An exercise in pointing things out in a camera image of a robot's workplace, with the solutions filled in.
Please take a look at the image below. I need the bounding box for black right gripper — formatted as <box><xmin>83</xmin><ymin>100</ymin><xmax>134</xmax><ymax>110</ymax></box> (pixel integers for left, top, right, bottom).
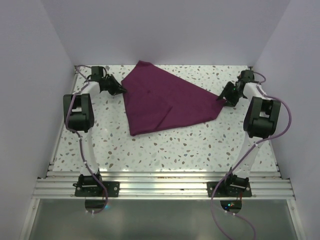
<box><xmin>216</xmin><ymin>81</ymin><xmax>245</xmax><ymax>108</ymax></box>

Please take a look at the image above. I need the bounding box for purple cloth mat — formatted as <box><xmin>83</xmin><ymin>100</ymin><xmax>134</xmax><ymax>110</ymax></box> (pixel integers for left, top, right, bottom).
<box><xmin>121</xmin><ymin>61</ymin><xmax>225</xmax><ymax>136</ymax></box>

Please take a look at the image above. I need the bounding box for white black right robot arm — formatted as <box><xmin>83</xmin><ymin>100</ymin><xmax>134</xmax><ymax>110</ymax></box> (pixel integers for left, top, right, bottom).
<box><xmin>217</xmin><ymin>69</ymin><xmax>281</xmax><ymax>197</ymax></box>

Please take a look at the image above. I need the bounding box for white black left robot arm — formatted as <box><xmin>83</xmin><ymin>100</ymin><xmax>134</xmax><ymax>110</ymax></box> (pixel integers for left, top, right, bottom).
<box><xmin>63</xmin><ymin>65</ymin><xmax>127</xmax><ymax>197</ymax></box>

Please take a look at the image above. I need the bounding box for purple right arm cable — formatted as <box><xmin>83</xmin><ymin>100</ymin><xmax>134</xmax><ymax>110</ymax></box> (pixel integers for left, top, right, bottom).
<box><xmin>209</xmin><ymin>71</ymin><xmax>293</xmax><ymax>240</ymax></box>

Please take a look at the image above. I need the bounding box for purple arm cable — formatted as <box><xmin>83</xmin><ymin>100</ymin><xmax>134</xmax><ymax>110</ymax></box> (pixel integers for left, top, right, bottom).
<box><xmin>209</xmin><ymin>71</ymin><xmax>293</xmax><ymax>240</ymax></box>
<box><xmin>74</xmin><ymin>64</ymin><xmax>111</xmax><ymax>216</ymax></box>

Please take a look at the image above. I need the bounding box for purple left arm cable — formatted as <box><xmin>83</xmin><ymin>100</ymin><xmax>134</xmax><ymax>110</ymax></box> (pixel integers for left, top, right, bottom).
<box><xmin>74</xmin><ymin>64</ymin><xmax>111</xmax><ymax>216</ymax></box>

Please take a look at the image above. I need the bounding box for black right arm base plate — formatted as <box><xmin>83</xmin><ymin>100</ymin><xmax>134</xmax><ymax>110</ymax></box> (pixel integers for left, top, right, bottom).
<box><xmin>206</xmin><ymin>181</ymin><xmax>253</xmax><ymax>198</ymax></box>

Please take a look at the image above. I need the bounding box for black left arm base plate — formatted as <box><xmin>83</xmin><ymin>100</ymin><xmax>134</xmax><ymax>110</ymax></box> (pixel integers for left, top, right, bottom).
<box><xmin>73</xmin><ymin>181</ymin><xmax>120</xmax><ymax>198</ymax></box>

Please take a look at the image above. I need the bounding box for aluminium frame rail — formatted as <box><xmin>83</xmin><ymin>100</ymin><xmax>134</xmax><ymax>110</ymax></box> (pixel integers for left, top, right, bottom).
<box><xmin>32</xmin><ymin>171</ymin><xmax>295</xmax><ymax>200</ymax></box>

